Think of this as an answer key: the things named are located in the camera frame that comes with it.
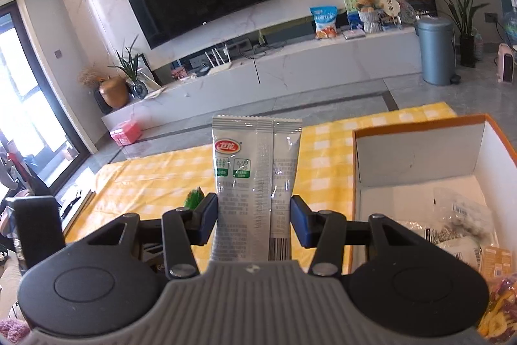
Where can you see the brown teddy bear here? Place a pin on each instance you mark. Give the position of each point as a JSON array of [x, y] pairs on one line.
[[366, 1]]

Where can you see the yellow checked tablecloth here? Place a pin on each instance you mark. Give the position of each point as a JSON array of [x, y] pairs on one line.
[[161, 175]]

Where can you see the dried fruit snack packet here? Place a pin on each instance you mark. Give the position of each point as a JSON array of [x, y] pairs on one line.
[[501, 308]]

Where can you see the pink heater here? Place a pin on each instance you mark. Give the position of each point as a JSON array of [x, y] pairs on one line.
[[507, 64]]

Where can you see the grey-blue trash bin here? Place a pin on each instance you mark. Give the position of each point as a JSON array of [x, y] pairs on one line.
[[435, 50]]

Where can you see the white round fan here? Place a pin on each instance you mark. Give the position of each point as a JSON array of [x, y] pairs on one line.
[[391, 5]]

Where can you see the white marble television cabinet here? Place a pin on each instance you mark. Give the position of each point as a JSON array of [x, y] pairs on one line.
[[323, 62]]

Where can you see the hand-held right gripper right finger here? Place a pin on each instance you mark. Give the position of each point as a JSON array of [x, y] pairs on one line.
[[303, 221]]

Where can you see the plant in blue vase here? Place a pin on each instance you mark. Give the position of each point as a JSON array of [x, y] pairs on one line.
[[138, 88]]

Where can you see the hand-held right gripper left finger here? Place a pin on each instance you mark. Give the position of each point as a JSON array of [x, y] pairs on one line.
[[206, 219]]

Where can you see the clear speckled snack packet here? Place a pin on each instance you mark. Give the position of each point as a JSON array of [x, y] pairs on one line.
[[464, 211]]

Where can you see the white cardboard box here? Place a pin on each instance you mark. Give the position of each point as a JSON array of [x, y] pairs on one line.
[[420, 159]]

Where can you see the blue snack bag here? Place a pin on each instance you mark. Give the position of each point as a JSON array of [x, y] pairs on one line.
[[324, 21]]

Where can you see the white snack packet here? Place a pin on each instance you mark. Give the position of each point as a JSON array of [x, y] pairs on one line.
[[460, 250]]

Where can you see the orange snack packet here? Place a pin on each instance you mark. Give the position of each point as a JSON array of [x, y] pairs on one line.
[[496, 262]]

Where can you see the grey snack packet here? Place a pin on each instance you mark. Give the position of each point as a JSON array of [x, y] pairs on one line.
[[254, 175]]

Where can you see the green snack wrapper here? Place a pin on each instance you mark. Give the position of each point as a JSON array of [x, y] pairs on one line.
[[194, 198]]

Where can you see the white router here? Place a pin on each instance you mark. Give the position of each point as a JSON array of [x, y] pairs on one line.
[[220, 66]]

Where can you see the tall green potted plant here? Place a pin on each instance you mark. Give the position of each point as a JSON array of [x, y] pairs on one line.
[[467, 50]]

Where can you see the gold vase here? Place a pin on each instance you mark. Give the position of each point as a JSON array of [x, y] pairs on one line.
[[114, 92]]

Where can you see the sliding glass door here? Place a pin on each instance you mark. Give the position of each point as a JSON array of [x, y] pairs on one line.
[[36, 106]]

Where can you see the pink box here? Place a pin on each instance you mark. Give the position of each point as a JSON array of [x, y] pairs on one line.
[[126, 133]]

